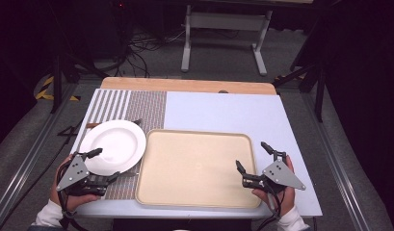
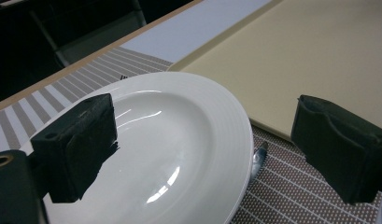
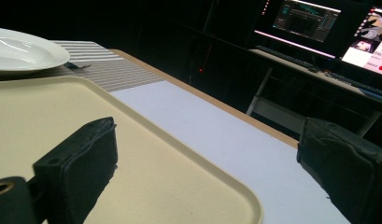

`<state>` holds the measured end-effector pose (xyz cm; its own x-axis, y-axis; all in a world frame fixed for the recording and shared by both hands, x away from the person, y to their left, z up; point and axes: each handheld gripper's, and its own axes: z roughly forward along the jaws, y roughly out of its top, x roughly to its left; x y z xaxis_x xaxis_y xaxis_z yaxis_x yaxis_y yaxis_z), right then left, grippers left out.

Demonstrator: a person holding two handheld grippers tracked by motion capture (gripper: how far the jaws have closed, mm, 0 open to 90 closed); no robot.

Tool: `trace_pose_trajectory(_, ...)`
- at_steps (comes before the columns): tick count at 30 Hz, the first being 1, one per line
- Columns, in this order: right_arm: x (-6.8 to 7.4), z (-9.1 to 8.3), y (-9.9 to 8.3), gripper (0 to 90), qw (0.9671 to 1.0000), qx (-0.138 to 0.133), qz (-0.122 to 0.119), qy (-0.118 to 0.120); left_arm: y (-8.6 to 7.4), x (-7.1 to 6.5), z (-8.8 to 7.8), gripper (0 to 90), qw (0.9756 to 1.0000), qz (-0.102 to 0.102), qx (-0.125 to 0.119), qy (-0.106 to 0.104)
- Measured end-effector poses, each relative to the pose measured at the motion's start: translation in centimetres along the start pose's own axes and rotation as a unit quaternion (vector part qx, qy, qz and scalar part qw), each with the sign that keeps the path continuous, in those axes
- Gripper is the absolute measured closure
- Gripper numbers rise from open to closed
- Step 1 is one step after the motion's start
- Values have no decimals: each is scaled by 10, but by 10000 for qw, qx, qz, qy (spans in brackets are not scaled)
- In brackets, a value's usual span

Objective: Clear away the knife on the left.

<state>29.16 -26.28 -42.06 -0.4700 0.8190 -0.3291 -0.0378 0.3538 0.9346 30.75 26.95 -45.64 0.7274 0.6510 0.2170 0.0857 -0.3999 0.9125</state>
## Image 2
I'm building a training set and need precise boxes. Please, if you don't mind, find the beige plastic tray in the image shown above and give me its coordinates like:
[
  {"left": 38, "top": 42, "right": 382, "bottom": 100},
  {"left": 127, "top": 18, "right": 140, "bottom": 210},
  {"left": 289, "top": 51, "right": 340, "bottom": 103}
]
[{"left": 168, "top": 0, "right": 382, "bottom": 141}]

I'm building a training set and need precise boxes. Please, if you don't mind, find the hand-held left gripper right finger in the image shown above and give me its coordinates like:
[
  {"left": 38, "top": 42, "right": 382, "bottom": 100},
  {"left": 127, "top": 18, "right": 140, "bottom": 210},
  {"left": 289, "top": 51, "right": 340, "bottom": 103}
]
[{"left": 290, "top": 93, "right": 382, "bottom": 205}]

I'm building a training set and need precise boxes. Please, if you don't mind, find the grey metal stand frame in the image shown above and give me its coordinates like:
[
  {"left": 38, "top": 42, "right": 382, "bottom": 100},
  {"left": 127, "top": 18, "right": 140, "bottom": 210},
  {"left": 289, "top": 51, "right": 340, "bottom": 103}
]
[{"left": 29, "top": 0, "right": 148, "bottom": 67}]

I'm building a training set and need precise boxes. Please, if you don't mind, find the silver table knife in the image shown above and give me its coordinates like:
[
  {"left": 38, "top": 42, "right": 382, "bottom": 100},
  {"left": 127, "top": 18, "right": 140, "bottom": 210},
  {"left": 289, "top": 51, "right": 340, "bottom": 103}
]
[{"left": 248, "top": 141, "right": 270, "bottom": 188}]

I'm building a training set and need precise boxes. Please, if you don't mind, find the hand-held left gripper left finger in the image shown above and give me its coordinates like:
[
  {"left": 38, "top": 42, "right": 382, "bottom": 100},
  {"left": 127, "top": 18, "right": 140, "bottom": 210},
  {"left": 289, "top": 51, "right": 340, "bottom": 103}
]
[{"left": 29, "top": 92, "right": 120, "bottom": 204}]

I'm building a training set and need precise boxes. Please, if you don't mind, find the white board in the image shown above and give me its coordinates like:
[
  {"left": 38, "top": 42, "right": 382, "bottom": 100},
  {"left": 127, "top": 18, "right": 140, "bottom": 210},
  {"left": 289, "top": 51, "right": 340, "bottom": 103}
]
[{"left": 120, "top": 0, "right": 274, "bottom": 63}]

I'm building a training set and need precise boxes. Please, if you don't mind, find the striped and dotted placemat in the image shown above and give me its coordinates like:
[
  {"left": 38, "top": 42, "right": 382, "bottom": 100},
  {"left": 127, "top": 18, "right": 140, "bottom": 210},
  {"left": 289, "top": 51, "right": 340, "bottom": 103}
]
[{"left": 0, "top": 46, "right": 382, "bottom": 224}]

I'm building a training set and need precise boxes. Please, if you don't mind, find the wooden table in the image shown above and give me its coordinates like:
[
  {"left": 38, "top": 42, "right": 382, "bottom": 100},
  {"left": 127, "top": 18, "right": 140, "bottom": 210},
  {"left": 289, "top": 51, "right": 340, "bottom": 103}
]
[{"left": 0, "top": 0, "right": 205, "bottom": 115}]

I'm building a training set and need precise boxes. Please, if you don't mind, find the white round plate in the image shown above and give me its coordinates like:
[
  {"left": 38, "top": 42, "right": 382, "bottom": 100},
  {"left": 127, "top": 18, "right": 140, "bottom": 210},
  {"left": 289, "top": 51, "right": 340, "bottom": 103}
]
[{"left": 19, "top": 71, "right": 254, "bottom": 224}]

